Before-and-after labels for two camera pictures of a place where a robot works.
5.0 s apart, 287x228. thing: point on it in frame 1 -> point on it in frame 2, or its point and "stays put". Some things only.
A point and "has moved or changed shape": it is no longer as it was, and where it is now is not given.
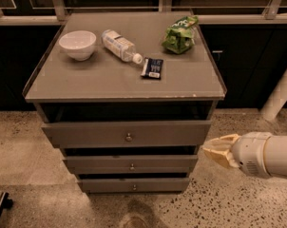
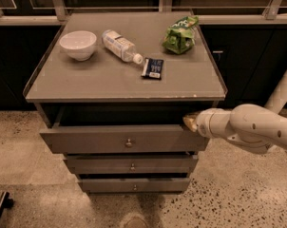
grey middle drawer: [132, 164] stays put
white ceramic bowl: [80, 44] stays put
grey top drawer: [86, 134] has moved or changed shape
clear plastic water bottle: [120, 46] stays put
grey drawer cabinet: [129, 97] stays put
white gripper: [249, 152] -> [202, 123]
